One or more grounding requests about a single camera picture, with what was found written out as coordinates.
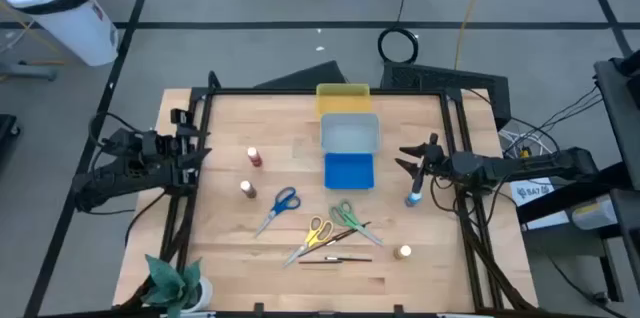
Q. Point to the tan paint bottle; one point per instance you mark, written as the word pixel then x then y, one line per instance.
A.
pixel 403 252

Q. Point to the black flat panel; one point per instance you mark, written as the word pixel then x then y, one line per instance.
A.
pixel 310 78

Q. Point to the grey floor stand base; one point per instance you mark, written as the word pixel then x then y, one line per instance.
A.
pixel 30 70

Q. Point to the white trash can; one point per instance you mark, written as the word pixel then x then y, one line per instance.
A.
pixel 75 28

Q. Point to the brown paint bottle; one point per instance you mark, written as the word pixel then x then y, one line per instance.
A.
pixel 248 189

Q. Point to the grey box yellow label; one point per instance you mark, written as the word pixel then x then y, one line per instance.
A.
pixel 595 214

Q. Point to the black side rack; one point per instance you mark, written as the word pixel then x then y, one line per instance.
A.
pixel 620 108

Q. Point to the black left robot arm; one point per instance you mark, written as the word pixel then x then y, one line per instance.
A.
pixel 120 180

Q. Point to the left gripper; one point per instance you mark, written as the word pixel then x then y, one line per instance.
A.
pixel 160 153

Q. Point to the white SA7 label sheet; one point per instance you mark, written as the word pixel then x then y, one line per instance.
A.
pixel 532 192

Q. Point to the blue paint bottle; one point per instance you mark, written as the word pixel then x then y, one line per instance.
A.
pixel 413 200

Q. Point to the red paint bottle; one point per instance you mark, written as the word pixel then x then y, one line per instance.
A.
pixel 255 158

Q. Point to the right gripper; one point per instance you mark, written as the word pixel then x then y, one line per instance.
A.
pixel 437 163

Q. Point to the blue plastic bin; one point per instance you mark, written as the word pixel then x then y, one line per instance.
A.
pixel 349 172

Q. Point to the green potted plant white pot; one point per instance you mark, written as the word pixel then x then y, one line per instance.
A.
pixel 170 283

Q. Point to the black paintbrush silver ferrule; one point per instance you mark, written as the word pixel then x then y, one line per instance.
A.
pixel 350 259

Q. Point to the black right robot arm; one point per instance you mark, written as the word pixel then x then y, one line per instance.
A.
pixel 525 165

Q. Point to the thin black paintbrush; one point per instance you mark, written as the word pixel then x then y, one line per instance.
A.
pixel 355 230
pixel 312 250

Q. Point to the grey plastic bin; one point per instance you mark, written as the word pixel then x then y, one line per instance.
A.
pixel 350 133

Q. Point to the yellow plastic bin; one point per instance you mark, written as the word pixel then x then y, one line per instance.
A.
pixel 343 100

